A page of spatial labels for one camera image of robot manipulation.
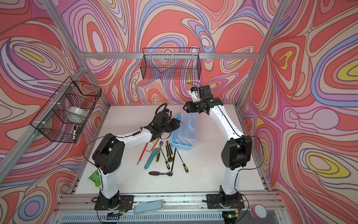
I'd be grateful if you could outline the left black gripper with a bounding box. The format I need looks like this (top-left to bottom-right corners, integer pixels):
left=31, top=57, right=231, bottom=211
left=159, top=119, right=184, bottom=134

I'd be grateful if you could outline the blue plastic tool box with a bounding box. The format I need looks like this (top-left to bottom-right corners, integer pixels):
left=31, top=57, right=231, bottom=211
left=170, top=112, right=200, bottom=151

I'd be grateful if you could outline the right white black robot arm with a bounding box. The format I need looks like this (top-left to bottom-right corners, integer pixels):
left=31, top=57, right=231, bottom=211
left=183, top=85, right=253, bottom=196

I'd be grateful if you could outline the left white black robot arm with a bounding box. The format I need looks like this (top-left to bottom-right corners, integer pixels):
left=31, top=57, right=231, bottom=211
left=92, top=112, right=180, bottom=199

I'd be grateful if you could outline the large black hex key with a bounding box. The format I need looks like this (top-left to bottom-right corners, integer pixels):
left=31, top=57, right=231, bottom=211
left=171, top=148, right=177, bottom=173

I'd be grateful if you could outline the yellow black utility knife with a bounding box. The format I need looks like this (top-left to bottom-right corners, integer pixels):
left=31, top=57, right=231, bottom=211
left=166, top=141, right=174, bottom=162

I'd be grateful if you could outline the teal utility knife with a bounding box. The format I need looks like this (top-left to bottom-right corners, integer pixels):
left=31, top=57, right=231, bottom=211
left=144, top=147, right=159, bottom=169

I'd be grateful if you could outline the yellow black screwdriver right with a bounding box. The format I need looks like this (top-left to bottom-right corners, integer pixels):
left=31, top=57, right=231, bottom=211
left=177, top=150, right=189, bottom=173

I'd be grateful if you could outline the black ratchet wrench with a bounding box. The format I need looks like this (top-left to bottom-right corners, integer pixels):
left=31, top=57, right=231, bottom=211
left=149, top=171, right=173, bottom=176

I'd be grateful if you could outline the green packet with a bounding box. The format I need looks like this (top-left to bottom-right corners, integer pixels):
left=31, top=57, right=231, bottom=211
left=88, top=170, right=101, bottom=187

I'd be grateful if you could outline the silver tape roll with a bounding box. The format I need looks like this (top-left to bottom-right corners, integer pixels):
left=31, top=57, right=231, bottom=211
left=67, top=106, right=88, bottom=117

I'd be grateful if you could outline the black marker pen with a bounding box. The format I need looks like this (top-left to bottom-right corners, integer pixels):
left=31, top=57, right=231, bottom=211
left=72, top=125, right=76, bottom=142

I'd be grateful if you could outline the red handled hex key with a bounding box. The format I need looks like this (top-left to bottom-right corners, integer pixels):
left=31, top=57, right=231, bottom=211
left=137, top=142, right=154, bottom=165

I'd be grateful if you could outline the back black wire basket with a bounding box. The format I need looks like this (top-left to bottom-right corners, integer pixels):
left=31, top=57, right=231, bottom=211
left=140, top=47, right=201, bottom=81

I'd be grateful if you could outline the black wire basket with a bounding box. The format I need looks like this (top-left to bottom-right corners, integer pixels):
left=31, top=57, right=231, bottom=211
left=140, top=47, right=201, bottom=81
left=30, top=77, right=102, bottom=143

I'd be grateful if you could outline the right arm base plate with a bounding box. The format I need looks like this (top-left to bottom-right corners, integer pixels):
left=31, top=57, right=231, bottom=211
left=203, top=193, right=245, bottom=211

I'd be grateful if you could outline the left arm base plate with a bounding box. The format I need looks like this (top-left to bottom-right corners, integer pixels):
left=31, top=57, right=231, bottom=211
left=94, top=194, right=134, bottom=211

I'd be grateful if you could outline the left black wire basket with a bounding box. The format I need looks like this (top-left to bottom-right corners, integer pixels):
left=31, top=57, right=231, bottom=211
left=30, top=77, right=102, bottom=143

